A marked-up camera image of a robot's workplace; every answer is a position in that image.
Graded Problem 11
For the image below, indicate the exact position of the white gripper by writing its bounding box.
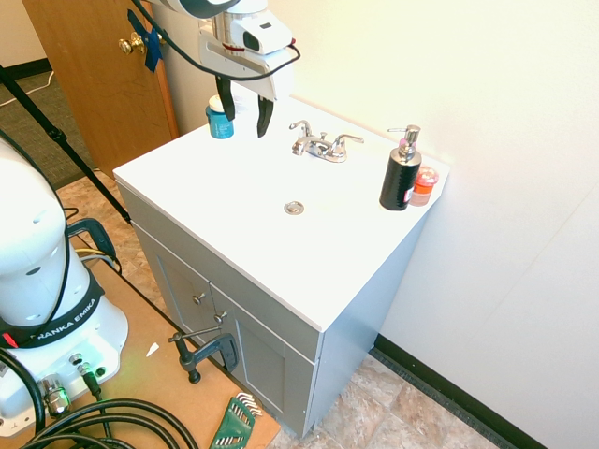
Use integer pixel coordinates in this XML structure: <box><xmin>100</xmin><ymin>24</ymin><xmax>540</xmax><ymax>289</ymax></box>
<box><xmin>197</xmin><ymin>28</ymin><xmax>296</xmax><ymax>139</ymax></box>

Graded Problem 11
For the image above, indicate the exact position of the teal jar with white lid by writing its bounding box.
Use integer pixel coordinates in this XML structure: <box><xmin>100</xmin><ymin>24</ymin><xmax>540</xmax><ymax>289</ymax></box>
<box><xmin>204</xmin><ymin>94</ymin><xmax>236</xmax><ymax>140</ymax></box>

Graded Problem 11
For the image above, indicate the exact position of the white sink vanity top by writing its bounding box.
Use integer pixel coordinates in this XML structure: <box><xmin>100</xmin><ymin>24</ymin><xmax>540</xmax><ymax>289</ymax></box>
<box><xmin>112</xmin><ymin>94</ymin><xmax>453</xmax><ymax>334</ymax></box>

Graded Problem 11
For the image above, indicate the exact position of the blue painter tape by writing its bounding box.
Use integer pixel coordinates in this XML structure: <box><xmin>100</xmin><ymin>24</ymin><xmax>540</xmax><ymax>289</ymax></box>
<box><xmin>126</xmin><ymin>8</ymin><xmax>168</xmax><ymax>73</ymax></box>

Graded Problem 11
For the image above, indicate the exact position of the brass door knob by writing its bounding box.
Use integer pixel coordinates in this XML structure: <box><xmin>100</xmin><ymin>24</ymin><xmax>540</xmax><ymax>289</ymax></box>
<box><xmin>117</xmin><ymin>32</ymin><xmax>147</xmax><ymax>57</ymax></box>

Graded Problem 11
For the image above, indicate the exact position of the brown wooden door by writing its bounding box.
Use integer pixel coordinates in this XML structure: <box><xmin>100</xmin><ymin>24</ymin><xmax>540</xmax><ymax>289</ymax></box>
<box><xmin>22</xmin><ymin>0</ymin><xmax>181</xmax><ymax>179</ymax></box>

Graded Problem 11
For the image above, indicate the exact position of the black soap pump dispenser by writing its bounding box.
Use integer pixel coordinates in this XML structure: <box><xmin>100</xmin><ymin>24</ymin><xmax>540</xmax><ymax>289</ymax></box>
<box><xmin>378</xmin><ymin>124</ymin><xmax>422</xmax><ymax>212</ymax></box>

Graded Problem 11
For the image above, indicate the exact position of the black tripod leg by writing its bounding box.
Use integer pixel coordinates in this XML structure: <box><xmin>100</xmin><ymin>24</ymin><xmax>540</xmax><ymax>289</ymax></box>
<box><xmin>0</xmin><ymin>64</ymin><xmax>132</xmax><ymax>224</ymax></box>

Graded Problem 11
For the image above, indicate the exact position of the orange jar with pink lid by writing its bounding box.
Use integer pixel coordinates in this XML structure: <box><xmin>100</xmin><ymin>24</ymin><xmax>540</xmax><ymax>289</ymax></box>
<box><xmin>408</xmin><ymin>166</ymin><xmax>441</xmax><ymax>208</ymax></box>

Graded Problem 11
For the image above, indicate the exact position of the black C-clamp behind base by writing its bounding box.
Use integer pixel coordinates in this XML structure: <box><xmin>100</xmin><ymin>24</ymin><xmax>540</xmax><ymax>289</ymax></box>
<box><xmin>65</xmin><ymin>218</ymin><xmax>124</xmax><ymax>275</ymax></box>

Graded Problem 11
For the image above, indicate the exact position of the grey vanity cabinet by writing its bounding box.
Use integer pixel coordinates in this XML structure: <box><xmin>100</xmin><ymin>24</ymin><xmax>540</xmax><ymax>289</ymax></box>
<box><xmin>115</xmin><ymin>181</ymin><xmax>428</xmax><ymax>440</ymax></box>

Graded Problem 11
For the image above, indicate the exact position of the black metal C-clamp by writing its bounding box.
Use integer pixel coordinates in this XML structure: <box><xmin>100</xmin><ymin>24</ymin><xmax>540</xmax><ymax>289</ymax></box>
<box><xmin>168</xmin><ymin>325</ymin><xmax>241</xmax><ymax>385</ymax></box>

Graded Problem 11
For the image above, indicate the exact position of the wooden base board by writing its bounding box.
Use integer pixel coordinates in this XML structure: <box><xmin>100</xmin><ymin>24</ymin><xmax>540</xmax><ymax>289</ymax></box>
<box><xmin>0</xmin><ymin>257</ymin><xmax>283</xmax><ymax>449</ymax></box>

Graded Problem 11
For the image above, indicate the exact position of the green hex key set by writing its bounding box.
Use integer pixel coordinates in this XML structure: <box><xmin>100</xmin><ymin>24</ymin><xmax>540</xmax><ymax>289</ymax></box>
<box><xmin>208</xmin><ymin>393</ymin><xmax>264</xmax><ymax>449</ymax></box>

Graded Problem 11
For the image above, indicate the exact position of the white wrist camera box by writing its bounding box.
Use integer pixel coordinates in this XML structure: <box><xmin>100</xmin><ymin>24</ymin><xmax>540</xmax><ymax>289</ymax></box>
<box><xmin>219</xmin><ymin>9</ymin><xmax>294</xmax><ymax>56</ymax></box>

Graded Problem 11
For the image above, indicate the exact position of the chrome two-handle faucet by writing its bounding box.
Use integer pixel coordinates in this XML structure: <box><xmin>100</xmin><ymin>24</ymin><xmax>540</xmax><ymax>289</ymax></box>
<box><xmin>288</xmin><ymin>120</ymin><xmax>365</xmax><ymax>165</ymax></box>

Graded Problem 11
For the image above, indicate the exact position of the white floor cable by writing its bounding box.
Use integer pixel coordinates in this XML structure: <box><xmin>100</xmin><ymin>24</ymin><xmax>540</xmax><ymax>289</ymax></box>
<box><xmin>0</xmin><ymin>69</ymin><xmax>55</xmax><ymax>107</ymax></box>

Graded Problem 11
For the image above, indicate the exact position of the thick black cable bundle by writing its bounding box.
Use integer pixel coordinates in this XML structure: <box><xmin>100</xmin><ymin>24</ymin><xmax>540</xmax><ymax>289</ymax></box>
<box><xmin>0</xmin><ymin>348</ymin><xmax>201</xmax><ymax>449</ymax></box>

